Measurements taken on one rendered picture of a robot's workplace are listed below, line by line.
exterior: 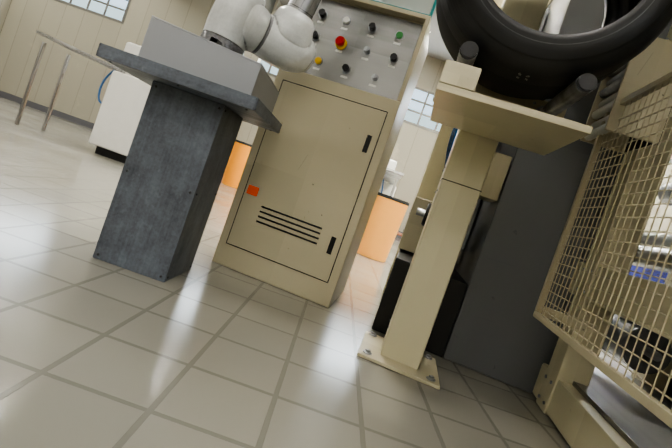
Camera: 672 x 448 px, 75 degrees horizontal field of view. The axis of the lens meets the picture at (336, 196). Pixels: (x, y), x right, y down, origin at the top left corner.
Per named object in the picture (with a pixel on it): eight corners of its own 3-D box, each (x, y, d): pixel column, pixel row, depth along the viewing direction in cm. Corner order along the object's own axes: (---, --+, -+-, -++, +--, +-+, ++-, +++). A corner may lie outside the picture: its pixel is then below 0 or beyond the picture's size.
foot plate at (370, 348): (365, 333, 163) (367, 327, 163) (434, 361, 159) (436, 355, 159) (356, 355, 137) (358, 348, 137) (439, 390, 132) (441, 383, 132)
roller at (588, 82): (534, 122, 136) (536, 108, 136) (549, 124, 135) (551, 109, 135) (575, 90, 101) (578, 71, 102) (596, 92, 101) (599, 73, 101)
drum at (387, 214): (390, 266, 383) (412, 204, 383) (350, 251, 383) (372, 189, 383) (386, 259, 420) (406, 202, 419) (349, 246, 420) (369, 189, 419)
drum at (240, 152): (242, 191, 642) (258, 147, 642) (215, 181, 643) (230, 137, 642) (248, 191, 685) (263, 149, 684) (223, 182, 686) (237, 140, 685)
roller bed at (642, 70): (579, 140, 147) (609, 57, 147) (625, 154, 145) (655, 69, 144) (605, 128, 128) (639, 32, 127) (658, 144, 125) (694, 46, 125)
